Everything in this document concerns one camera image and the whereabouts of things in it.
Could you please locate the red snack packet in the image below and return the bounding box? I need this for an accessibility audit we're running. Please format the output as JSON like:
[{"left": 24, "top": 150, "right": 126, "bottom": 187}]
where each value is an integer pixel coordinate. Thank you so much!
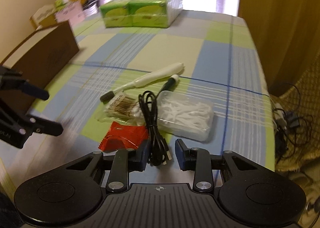
[{"left": 98, "top": 121, "right": 149, "bottom": 152}]

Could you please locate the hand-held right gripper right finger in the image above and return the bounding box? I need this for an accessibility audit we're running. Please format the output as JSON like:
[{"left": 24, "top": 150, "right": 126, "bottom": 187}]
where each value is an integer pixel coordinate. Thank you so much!
[{"left": 174, "top": 139, "right": 250, "bottom": 191}]

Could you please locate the black usb cable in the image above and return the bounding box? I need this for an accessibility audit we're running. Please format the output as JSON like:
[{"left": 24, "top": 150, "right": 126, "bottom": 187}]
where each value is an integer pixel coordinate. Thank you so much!
[{"left": 138, "top": 90, "right": 173, "bottom": 167}]

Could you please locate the small black toothpaste tube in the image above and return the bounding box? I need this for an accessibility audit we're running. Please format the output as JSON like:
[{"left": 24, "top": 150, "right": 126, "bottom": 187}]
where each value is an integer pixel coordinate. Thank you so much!
[{"left": 157, "top": 74, "right": 180, "bottom": 92}]

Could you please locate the stack of white plastic containers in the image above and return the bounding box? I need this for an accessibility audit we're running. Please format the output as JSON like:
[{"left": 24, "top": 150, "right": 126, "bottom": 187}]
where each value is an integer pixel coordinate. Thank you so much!
[{"left": 82, "top": 0, "right": 101, "bottom": 17}]

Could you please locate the clear box of floss picks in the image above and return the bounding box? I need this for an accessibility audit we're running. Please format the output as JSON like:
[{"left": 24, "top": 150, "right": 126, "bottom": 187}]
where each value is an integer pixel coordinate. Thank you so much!
[{"left": 152, "top": 90, "right": 215, "bottom": 142}]

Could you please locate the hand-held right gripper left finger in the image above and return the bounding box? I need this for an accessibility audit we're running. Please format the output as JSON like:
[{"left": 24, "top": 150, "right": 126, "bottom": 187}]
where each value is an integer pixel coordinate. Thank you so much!
[{"left": 66, "top": 141, "right": 151, "bottom": 192}]

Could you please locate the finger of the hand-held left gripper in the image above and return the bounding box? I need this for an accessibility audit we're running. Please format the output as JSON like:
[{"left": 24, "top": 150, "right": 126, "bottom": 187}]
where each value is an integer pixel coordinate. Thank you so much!
[
  {"left": 0, "top": 66, "right": 50, "bottom": 101},
  {"left": 0, "top": 103, "right": 64, "bottom": 137}
]

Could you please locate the ochre curtain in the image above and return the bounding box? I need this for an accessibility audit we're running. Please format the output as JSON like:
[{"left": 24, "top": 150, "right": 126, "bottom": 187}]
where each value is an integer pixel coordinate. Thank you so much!
[{"left": 237, "top": 0, "right": 320, "bottom": 94}]

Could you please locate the white carved chair back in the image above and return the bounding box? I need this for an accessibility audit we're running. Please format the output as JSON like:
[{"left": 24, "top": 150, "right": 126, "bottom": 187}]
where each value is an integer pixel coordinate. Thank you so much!
[{"left": 30, "top": 5, "right": 57, "bottom": 29}]

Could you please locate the white power strip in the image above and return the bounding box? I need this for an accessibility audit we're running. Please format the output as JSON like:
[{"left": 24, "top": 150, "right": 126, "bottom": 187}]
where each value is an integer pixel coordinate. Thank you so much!
[{"left": 274, "top": 103, "right": 288, "bottom": 129}]

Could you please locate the green tissue multipack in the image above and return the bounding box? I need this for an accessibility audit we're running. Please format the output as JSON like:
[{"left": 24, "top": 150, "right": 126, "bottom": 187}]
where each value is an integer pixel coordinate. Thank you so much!
[{"left": 100, "top": 0, "right": 183, "bottom": 29}]

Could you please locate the clear bag of cotton swabs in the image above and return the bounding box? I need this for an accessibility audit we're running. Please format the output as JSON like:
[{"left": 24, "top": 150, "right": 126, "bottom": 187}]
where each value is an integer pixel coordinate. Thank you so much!
[{"left": 97, "top": 94, "right": 148, "bottom": 127}]

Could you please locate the tangle of dark cables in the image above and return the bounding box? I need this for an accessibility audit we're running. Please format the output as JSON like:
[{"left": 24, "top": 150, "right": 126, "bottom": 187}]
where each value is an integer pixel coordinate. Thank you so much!
[{"left": 271, "top": 83, "right": 315, "bottom": 166}]

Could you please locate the brown storage box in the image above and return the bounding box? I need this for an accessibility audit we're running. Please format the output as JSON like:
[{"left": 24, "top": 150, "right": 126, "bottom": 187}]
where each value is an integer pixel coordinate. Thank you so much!
[{"left": 0, "top": 21, "right": 80, "bottom": 116}]

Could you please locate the white toothbrush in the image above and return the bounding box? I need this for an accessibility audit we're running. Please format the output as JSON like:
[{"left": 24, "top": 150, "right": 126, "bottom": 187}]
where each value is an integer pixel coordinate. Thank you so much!
[{"left": 100, "top": 62, "right": 185, "bottom": 102}]

